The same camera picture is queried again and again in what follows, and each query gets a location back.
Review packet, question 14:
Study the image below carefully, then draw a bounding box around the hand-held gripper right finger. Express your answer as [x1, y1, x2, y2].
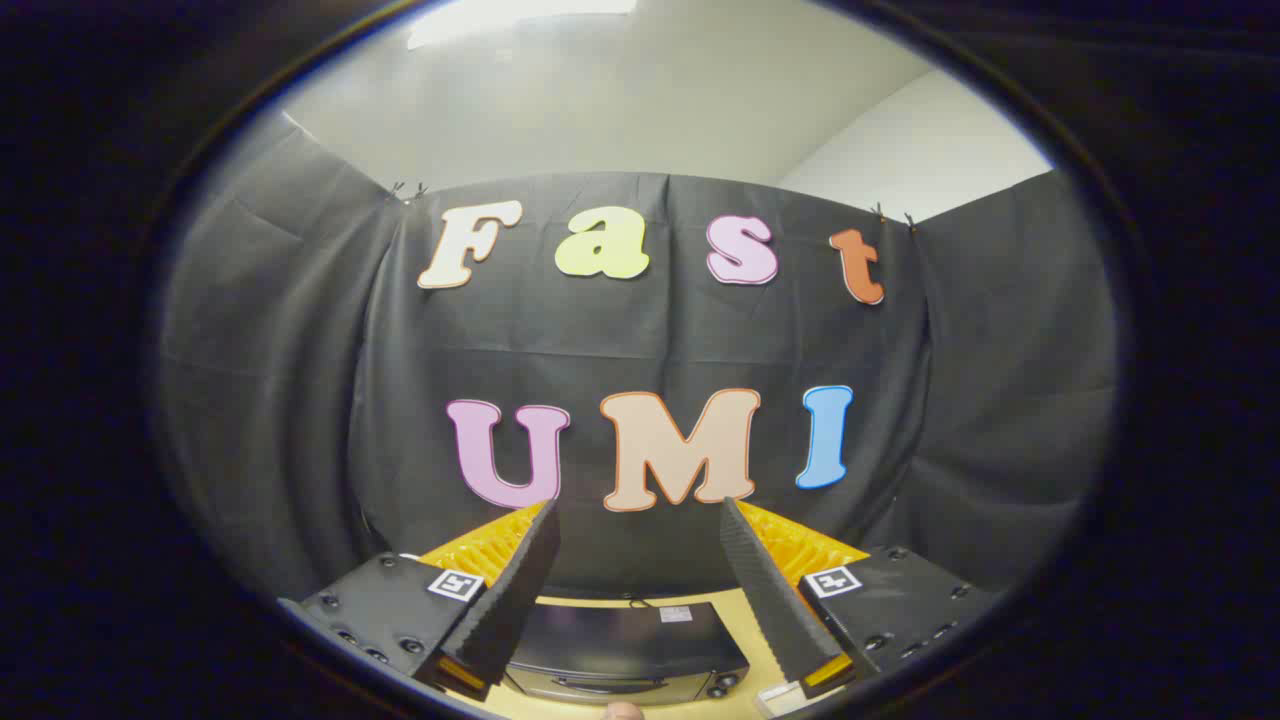
[720, 497, 1001, 701]

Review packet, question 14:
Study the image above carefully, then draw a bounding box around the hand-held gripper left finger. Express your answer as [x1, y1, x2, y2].
[278, 498, 561, 703]

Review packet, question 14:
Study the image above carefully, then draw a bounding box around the black toaster oven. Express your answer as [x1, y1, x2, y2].
[503, 598, 751, 707]

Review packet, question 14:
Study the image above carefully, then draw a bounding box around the ceiling light panel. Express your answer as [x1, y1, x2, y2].
[408, 0, 638, 49]

